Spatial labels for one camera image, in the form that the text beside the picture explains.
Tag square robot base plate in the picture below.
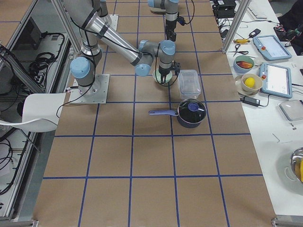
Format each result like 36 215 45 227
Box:
69 74 110 105

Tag upper blue teach pendant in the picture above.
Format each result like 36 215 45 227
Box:
252 35 292 61

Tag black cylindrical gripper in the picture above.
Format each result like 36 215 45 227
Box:
158 67 171 82

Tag metal bowl with fruit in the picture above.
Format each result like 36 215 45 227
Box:
281 147 303 184

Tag black power adapter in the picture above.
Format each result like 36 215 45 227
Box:
240 96 260 107

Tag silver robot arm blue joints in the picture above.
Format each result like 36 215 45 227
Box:
58 0 177 94

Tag blue bowl with fruit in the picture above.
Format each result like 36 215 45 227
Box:
233 55 254 73

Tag blue teach pendant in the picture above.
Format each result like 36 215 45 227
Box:
252 35 292 61
259 63 293 98

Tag clear plastic food container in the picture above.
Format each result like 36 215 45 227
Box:
178 70 201 99

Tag white plastic chair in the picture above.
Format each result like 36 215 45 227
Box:
0 93 66 132

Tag white digital scale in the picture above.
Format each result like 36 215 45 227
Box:
278 100 303 121

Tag black scissors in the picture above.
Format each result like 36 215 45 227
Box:
233 44 249 56

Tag blue saucepan with lid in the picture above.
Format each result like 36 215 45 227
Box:
149 99 206 128

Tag yellow cylindrical tool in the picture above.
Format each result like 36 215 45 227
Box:
233 39 250 44

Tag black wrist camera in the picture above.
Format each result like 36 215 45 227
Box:
171 61 180 76

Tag lower blue teach pendant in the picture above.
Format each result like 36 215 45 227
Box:
259 63 293 98

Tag aluminium frame post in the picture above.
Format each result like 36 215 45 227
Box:
222 0 250 53

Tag light green bowl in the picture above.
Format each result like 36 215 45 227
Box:
152 68 172 85

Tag cream bowl with lemon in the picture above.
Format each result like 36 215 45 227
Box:
235 74 263 96

